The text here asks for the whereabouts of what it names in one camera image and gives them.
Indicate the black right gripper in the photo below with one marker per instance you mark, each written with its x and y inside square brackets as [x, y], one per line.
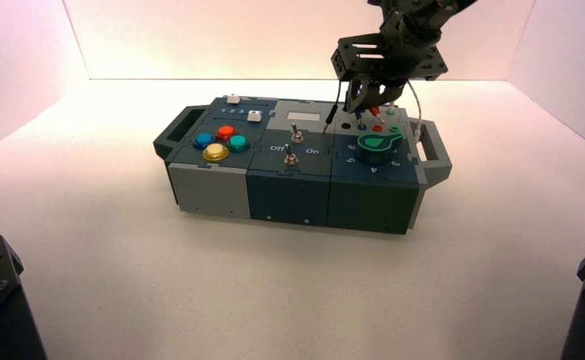
[397, 54]

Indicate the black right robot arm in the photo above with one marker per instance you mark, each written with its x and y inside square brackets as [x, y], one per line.
[421, 12]

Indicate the green rotary knob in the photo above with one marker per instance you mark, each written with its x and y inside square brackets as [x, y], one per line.
[374, 151]

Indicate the white display screen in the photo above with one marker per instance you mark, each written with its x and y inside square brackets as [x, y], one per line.
[302, 116]

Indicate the white slider knob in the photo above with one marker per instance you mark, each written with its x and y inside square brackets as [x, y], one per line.
[233, 99]
[254, 116]

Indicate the teal and grey task box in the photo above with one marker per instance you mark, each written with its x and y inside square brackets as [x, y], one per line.
[287, 194]

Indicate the teal push button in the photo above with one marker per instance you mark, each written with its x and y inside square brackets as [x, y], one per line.
[238, 143]

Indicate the orange-red push button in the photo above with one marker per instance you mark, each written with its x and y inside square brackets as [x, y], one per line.
[226, 132]

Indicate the yellow push button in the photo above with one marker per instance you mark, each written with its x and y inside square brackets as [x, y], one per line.
[215, 151]

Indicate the blue push button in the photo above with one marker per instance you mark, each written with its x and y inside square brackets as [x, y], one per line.
[203, 139]

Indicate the metal toggle switch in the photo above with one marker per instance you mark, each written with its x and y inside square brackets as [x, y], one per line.
[297, 136]
[290, 159]

